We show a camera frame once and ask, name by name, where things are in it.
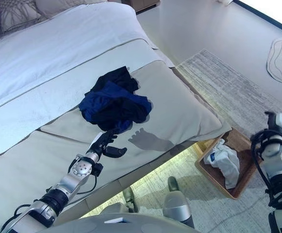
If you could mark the black garment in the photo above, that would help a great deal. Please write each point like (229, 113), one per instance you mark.
(121, 77)

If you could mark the grey robot torso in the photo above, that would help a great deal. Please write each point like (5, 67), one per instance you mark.
(143, 225)

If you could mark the blue garment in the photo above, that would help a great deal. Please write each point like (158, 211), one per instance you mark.
(99, 102)

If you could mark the patterned decorative pillow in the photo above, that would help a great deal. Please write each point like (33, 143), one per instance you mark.
(17, 14)

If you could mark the brown nightstand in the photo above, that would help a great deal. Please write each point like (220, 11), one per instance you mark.
(143, 4)

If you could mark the white duvet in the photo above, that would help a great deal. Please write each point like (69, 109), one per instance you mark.
(58, 43)

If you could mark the silver robot leg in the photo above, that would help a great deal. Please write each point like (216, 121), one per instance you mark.
(130, 196)
(177, 206)

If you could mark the silver left robot leg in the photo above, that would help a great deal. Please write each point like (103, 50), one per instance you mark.
(130, 196)

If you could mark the white garment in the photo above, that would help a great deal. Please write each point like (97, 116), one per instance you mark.
(224, 160)

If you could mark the woven wicker basket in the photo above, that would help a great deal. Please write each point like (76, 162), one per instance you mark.
(245, 150)

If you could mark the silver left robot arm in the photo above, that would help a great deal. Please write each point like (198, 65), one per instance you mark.
(68, 182)

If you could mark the dark window frame strip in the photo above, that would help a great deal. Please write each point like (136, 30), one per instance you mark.
(265, 18)

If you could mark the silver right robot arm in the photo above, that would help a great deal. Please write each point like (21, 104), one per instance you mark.
(279, 157)

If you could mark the grey striped rug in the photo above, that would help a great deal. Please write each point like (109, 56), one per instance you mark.
(228, 85)

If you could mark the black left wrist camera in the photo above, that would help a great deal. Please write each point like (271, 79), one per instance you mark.
(98, 170)

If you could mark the silver right robot leg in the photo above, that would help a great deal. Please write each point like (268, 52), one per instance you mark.
(177, 206)

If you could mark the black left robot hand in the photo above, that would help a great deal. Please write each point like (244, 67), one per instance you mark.
(105, 139)

